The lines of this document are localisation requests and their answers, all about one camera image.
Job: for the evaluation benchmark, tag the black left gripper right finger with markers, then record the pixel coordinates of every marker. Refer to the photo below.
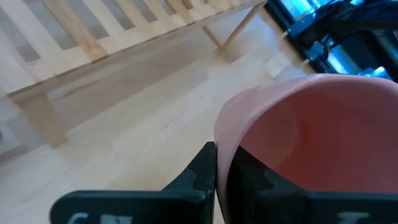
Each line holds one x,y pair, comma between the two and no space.
264,199

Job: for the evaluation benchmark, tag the wooden slatted rack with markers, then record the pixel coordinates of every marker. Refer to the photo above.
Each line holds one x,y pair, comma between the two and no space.
77,40

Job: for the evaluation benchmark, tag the pink mug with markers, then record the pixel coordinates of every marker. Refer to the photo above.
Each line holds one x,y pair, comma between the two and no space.
311,124

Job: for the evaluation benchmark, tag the black metal table frame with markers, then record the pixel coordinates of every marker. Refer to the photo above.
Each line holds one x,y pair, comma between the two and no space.
276,12

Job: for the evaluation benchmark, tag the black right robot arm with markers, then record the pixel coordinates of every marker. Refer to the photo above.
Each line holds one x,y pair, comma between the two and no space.
342,18

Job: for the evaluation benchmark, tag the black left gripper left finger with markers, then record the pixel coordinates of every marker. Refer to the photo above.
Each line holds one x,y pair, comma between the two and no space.
174,205

